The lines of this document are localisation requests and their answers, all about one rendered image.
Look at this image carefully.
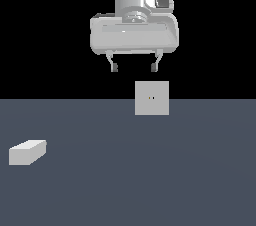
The grey square target tile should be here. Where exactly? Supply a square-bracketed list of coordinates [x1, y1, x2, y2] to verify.
[134, 80, 170, 116]

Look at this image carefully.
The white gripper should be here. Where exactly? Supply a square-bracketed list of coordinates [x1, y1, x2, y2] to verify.
[89, 13, 180, 73]

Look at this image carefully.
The white box charger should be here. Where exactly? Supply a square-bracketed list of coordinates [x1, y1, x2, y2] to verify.
[8, 139, 48, 166]

